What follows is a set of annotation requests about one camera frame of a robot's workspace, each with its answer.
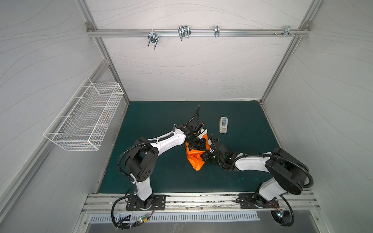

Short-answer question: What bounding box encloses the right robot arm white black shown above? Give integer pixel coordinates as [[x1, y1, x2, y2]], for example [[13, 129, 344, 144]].
[[202, 148, 314, 208]]

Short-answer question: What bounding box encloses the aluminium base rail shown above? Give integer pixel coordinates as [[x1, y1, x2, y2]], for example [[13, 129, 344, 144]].
[[81, 190, 321, 214]]

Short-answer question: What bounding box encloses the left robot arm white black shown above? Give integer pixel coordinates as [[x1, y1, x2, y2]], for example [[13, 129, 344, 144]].
[[117, 125, 210, 209]]

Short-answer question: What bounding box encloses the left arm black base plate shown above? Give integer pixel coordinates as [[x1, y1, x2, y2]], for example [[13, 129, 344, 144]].
[[126, 194, 166, 211]]

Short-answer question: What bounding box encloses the left black cable bundle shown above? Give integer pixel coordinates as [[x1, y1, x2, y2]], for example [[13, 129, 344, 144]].
[[110, 193, 156, 230]]

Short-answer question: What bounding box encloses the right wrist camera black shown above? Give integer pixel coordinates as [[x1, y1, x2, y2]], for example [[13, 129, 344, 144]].
[[209, 134, 229, 156]]

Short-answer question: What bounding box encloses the white wire basket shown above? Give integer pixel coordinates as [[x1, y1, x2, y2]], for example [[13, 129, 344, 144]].
[[43, 77, 123, 151]]

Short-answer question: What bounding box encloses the white vent strip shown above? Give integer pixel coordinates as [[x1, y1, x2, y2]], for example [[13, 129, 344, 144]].
[[89, 211, 261, 224]]

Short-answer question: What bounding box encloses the green table mat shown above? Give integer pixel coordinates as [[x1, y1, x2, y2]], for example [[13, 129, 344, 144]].
[[99, 101, 278, 194]]

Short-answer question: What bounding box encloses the orange wrapping paper sheet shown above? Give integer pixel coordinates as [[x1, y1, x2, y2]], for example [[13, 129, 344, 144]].
[[185, 129, 210, 171]]

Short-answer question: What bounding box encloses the aluminium cross rail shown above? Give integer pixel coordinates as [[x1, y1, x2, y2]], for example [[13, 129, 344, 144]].
[[87, 28, 311, 38]]

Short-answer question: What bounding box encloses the right black cable coil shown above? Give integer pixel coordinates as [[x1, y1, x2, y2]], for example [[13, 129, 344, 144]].
[[270, 193, 295, 227]]

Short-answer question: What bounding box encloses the metal u-bolt clamp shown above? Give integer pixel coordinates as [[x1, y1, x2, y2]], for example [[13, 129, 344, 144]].
[[147, 32, 159, 50], [177, 25, 191, 41]]

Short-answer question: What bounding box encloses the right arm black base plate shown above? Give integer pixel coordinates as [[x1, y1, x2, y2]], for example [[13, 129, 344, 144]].
[[235, 193, 279, 209]]

